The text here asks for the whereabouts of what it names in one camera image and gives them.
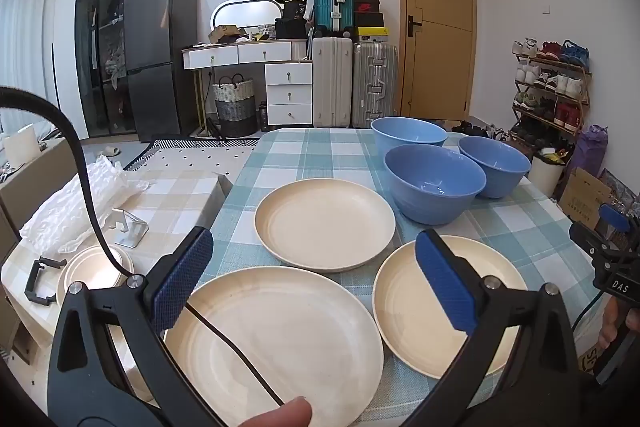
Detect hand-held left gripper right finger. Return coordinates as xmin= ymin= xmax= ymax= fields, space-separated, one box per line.
xmin=407 ymin=228 xmax=596 ymax=427

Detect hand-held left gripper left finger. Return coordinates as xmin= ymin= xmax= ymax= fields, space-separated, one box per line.
xmin=46 ymin=227 xmax=236 ymax=427

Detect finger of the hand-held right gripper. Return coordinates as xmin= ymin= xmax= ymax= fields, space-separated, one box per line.
xmin=598 ymin=203 xmax=632 ymax=242
xmin=569 ymin=223 xmax=613 ymax=258

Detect beige round plate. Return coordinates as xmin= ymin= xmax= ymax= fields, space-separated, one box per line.
xmin=254 ymin=178 xmax=397 ymax=273
xmin=372 ymin=234 xmax=528 ymax=380
xmin=164 ymin=268 xmax=385 ymax=427

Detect blue bowl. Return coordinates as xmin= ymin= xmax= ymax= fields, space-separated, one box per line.
xmin=383 ymin=143 xmax=487 ymax=226
xmin=457 ymin=136 xmax=532 ymax=200
xmin=370 ymin=116 xmax=449 ymax=158

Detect person's right hand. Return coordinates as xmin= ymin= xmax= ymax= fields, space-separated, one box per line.
xmin=600 ymin=294 xmax=640 ymax=348

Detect person's left hand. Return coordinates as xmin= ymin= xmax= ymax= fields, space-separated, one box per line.
xmin=235 ymin=396 xmax=313 ymax=427

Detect patterned dark bag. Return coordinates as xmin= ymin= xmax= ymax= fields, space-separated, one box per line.
xmin=600 ymin=169 xmax=638 ymax=212

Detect large printed cardboard box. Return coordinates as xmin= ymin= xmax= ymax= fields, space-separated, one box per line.
xmin=557 ymin=167 xmax=613 ymax=230

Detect purple bag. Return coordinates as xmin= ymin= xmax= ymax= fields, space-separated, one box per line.
xmin=572 ymin=124 xmax=608 ymax=180

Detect white trash bin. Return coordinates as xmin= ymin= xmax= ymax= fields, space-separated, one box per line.
xmin=527 ymin=149 xmax=566 ymax=200

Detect cardboard box under table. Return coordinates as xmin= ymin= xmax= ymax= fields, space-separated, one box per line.
xmin=570 ymin=302 xmax=608 ymax=378

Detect beige checked cloth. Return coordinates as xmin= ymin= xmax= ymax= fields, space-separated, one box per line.
xmin=0 ymin=169 xmax=233 ymax=358

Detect person's dark clothing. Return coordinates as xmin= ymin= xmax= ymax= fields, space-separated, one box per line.
xmin=592 ymin=377 xmax=640 ymax=427

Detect rows of shoes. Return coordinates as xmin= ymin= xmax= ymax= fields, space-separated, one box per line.
xmin=512 ymin=38 xmax=591 ymax=132

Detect white bubble wrap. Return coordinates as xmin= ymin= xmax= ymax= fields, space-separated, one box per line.
xmin=20 ymin=157 xmax=151 ymax=255

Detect black clamp holder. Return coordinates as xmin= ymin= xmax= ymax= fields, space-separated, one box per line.
xmin=24 ymin=257 xmax=67 ymax=306

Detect pile of loose shoes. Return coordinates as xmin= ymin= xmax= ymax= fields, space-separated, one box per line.
xmin=450 ymin=119 xmax=516 ymax=142

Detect wooden shoe rack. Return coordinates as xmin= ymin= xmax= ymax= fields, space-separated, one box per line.
xmin=511 ymin=38 xmax=593 ymax=152

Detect teal checked tablecloth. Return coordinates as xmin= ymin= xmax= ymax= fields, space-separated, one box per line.
xmin=165 ymin=127 xmax=601 ymax=427

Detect grey white woven basket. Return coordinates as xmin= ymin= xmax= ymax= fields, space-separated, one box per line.
xmin=212 ymin=76 xmax=258 ymax=138

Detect silver suitcase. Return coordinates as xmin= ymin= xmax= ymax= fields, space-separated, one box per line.
xmin=351 ymin=42 xmax=399 ymax=128

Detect white drawer chest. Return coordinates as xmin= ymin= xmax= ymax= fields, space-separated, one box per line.
xmin=264 ymin=61 xmax=314 ymax=126

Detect wooden door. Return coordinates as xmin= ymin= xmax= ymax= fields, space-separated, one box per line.
xmin=397 ymin=0 xmax=475 ymax=122

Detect white suitcase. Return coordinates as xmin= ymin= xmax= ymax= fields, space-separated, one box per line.
xmin=311 ymin=36 xmax=353 ymax=128

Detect white dressing table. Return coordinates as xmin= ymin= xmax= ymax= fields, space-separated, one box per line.
xmin=181 ymin=38 xmax=308 ymax=138

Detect dark grey fridge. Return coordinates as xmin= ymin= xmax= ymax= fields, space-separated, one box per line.
xmin=124 ymin=0 xmax=199 ymax=142

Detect flat cardboard box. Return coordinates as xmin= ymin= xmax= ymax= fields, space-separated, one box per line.
xmin=208 ymin=25 xmax=247 ymax=44

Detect yellow black shoe box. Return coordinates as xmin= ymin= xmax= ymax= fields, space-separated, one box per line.
xmin=355 ymin=26 xmax=390 ymax=44

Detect black bag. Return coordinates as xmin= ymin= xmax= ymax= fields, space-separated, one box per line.
xmin=274 ymin=18 xmax=307 ymax=40

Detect oval mirror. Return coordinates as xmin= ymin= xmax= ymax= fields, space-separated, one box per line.
xmin=210 ymin=0 xmax=281 ymax=40

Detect white wardrobe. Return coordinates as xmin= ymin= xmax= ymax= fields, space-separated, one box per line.
xmin=42 ymin=0 xmax=86 ymax=140

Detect dark glass cabinet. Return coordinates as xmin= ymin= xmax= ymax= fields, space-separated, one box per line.
xmin=75 ymin=0 xmax=163 ymax=138

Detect thick black cable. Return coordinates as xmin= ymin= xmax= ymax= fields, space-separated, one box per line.
xmin=0 ymin=86 xmax=288 ymax=408

